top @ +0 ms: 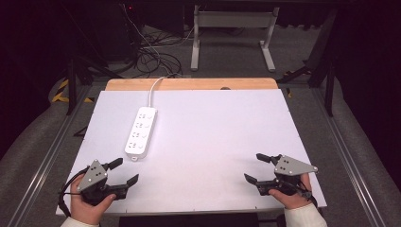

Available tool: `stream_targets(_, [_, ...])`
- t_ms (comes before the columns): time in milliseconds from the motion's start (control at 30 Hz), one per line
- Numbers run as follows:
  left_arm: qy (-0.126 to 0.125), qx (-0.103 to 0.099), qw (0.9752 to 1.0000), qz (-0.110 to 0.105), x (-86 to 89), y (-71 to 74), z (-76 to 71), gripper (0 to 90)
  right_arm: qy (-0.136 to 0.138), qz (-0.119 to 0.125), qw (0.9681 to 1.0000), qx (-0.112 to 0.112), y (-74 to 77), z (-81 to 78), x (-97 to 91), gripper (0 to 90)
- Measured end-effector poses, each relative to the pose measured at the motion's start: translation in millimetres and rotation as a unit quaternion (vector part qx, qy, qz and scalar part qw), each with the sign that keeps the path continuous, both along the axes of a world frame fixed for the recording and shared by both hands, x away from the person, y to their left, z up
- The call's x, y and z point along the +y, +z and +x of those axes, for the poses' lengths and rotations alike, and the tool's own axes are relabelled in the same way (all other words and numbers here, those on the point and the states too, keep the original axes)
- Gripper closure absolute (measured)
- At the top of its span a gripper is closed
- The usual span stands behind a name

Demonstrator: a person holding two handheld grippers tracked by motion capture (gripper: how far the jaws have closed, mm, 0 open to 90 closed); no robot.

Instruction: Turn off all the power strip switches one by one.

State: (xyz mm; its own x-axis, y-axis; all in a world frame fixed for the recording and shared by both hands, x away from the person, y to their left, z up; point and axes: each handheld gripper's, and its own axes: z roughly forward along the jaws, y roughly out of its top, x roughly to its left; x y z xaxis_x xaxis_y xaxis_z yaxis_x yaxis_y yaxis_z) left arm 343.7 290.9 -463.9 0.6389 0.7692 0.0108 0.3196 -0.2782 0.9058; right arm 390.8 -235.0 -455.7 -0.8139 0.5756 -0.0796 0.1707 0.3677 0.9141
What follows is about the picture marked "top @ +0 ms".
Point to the person's left hand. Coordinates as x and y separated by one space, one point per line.
85 211

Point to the aluminium rail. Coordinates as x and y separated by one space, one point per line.
350 164
44 164

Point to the white board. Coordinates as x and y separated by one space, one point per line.
214 142

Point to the dark computer tower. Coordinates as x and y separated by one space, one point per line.
148 19

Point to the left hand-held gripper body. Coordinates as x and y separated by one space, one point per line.
93 176

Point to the white metal desk frame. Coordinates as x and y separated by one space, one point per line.
233 19

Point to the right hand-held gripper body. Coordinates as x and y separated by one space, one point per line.
291 167

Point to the wooden table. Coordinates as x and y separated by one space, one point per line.
195 84

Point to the white power strip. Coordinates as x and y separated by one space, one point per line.
140 134

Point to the black metal stand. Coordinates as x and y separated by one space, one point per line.
72 85
329 78

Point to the yellow black hazard tape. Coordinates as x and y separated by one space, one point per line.
61 94

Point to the person's right hand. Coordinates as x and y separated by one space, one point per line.
293 200

